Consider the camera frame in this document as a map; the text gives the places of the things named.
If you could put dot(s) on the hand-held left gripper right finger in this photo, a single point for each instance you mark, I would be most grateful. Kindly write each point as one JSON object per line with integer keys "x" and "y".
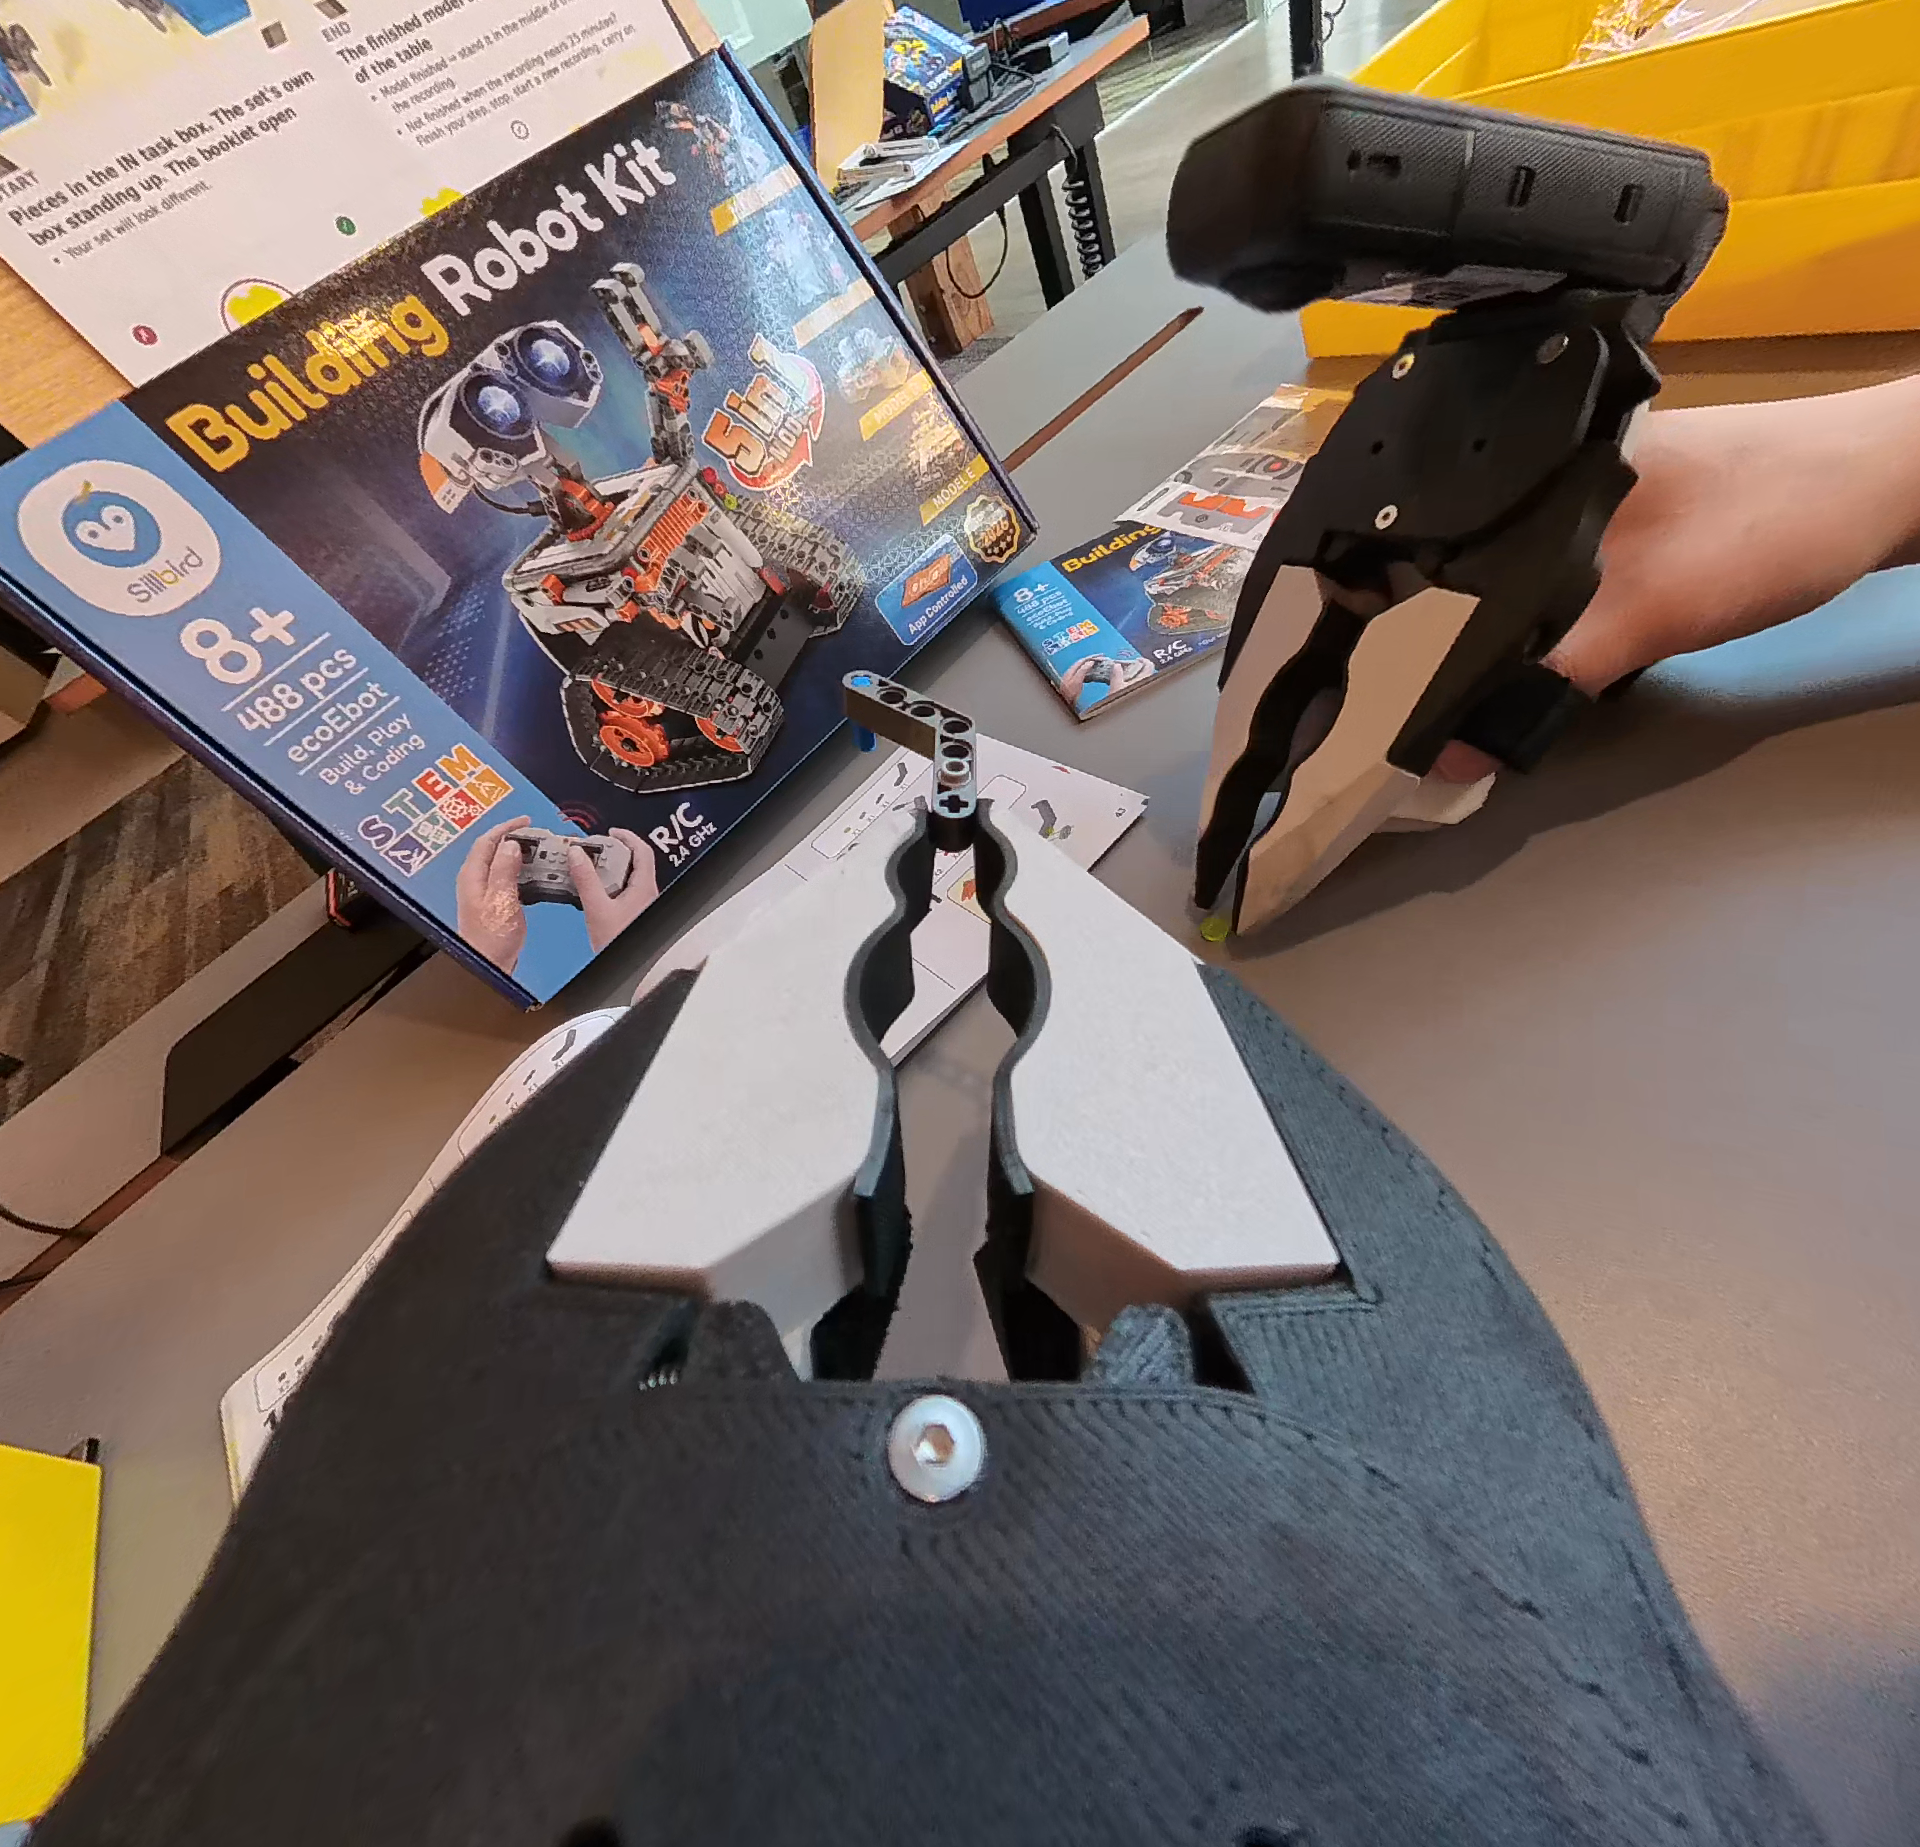
{"x": 1156, "y": 1128}

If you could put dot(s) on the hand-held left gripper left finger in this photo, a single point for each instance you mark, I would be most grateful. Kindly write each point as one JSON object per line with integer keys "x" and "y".
{"x": 720, "y": 1128}

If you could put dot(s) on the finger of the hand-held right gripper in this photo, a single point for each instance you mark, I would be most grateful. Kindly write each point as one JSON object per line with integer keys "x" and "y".
{"x": 1264, "y": 662}
{"x": 1380, "y": 707}

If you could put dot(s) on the dark grey angled building beam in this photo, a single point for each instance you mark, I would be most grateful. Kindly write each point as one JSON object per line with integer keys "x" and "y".
{"x": 951, "y": 783}

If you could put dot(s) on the person's right hand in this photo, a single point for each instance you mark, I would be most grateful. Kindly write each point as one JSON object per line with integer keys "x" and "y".
{"x": 1770, "y": 528}

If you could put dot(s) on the small blue booklet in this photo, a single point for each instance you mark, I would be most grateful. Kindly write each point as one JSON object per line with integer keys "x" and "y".
{"x": 1111, "y": 632}

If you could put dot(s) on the sticker sheet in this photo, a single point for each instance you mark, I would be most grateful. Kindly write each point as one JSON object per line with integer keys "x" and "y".
{"x": 1231, "y": 483}

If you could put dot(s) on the open instruction booklet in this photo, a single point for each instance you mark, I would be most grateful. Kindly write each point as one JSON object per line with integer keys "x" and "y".
{"x": 1072, "y": 813}

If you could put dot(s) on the wooden top table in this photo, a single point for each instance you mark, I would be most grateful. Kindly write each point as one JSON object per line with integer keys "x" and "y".
{"x": 1050, "y": 69}

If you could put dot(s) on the blue toy box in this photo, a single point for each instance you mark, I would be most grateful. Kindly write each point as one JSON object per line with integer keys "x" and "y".
{"x": 926, "y": 69}

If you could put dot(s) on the blue robot kit box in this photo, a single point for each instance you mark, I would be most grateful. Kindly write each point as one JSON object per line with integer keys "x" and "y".
{"x": 451, "y": 528}

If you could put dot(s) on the instruction poster board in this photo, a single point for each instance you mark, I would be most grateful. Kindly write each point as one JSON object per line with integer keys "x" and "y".
{"x": 61, "y": 363}

